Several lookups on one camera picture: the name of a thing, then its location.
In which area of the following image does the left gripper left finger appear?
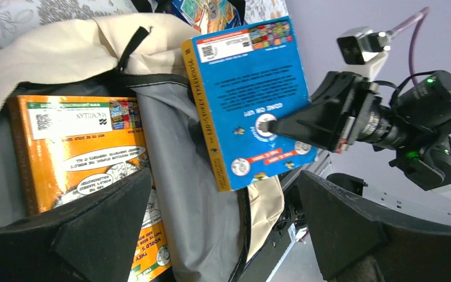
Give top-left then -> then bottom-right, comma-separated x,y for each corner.
0,169 -> 153,281

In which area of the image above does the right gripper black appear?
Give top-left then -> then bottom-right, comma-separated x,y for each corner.
258,71 -> 389,152

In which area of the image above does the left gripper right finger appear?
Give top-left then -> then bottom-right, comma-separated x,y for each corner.
298,171 -> 451,281

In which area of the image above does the blue round-logo book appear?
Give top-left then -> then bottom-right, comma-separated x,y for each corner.
181,16 -> 317,192

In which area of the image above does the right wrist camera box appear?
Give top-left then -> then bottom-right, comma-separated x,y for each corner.
336,26 -> 391,65

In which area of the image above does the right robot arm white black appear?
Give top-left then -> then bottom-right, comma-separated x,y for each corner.
259,70 -> 451,209

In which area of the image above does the blue Treehouse book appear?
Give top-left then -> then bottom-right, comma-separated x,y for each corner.
164,0 -> 244,34

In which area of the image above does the cream canvas backpack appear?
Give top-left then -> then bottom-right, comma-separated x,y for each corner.
0,13 -> 284,281

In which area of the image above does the orange children's book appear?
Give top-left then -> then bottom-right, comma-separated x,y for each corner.
6,95 -> 173,282

